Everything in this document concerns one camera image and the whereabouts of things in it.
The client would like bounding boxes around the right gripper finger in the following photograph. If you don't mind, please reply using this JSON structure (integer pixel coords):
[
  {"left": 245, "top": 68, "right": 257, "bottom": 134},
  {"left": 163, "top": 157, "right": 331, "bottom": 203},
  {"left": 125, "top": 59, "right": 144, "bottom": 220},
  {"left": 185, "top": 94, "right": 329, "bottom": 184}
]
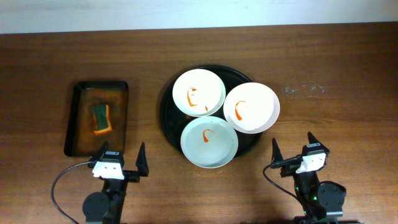
[
  {"left": 307, "top": 131, "right": 325, "bottom": 148},
  {"left": 271, "top": 138, "right": 284, "bottom": 164}
]

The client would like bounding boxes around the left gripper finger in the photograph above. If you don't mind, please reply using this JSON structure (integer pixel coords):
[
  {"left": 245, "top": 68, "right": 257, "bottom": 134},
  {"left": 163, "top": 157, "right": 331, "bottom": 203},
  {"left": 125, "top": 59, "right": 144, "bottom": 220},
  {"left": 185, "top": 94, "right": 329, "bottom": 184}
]
[
  {"left": 90, "top": 141, "right": 109, "bottom": 162},
  {"left": 136, "top": 142, "right": 149, "bottom": 177}
]

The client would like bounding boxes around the green and orange sponge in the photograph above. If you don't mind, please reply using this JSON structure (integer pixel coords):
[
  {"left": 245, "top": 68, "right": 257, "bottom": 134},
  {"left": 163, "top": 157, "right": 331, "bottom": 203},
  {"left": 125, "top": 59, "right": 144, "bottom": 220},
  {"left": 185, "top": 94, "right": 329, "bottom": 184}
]
[{"left": 90, "top": 105, "right": 113, "bottom": 135}]

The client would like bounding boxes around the pinkish white plate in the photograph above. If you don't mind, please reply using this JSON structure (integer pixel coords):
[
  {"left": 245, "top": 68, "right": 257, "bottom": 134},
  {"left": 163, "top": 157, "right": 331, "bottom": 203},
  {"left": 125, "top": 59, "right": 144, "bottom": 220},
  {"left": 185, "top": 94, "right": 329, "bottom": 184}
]
[{"left": 223, "top": 82, "right": 280, "bottom": 134}]

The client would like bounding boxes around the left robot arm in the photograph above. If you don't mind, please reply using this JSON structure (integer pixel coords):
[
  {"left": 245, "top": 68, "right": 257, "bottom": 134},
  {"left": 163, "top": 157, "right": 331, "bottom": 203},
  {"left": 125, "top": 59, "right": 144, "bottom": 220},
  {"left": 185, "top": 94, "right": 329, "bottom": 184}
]
[{"left": 82, "top": 141, "right": 149, "bottom": 224}]

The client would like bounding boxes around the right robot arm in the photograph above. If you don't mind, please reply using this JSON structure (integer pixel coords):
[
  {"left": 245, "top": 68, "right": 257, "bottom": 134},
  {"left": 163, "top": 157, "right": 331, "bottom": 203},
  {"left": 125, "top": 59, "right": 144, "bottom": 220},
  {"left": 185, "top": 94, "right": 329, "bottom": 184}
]
[{"left": 267, "top": 132, "right": 346, "bottom": 223}]

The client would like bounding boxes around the rectangular black sponge tray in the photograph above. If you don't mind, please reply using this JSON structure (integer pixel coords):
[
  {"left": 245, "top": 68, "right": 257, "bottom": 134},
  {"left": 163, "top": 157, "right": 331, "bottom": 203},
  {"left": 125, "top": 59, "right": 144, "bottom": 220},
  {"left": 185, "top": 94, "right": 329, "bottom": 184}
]
[{"left": 64, "top": 80, "right": 129, "bottom": 157}]

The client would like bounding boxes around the left black cable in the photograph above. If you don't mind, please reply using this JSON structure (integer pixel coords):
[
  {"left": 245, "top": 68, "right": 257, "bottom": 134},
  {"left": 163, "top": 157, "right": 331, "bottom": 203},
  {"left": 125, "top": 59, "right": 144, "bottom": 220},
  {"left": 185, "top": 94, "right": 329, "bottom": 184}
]
[{"left": 50, "top": 161, "right": 94, "bottom": 224}]

